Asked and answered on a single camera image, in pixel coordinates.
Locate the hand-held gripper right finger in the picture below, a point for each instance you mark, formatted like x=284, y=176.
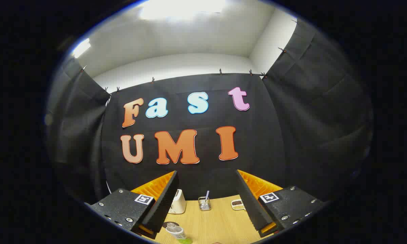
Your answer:
x=251, y=203

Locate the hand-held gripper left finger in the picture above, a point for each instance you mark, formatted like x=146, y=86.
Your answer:
x=163, y=203

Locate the dark brown round coaster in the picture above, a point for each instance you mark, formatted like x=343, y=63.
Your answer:
x=174, y=224

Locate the clear juice bottle white label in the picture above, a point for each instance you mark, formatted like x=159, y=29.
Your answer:
x=177, y=233

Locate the small white dish dark beans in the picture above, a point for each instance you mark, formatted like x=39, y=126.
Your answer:
x=237, y=204

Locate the cream toaster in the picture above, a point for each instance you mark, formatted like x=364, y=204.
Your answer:
x=178, y=203

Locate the wooden table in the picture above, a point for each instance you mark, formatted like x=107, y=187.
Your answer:
x=217, y=223

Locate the purple straw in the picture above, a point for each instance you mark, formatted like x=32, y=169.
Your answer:
x=207, y=195

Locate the black backdrop cloth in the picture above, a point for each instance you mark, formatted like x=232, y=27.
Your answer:
x=264, y=135

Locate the small ceiling light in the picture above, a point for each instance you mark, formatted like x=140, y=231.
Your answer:
x=81, y=48

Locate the large ceiling light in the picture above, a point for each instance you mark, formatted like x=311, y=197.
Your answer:
x=183, y=8

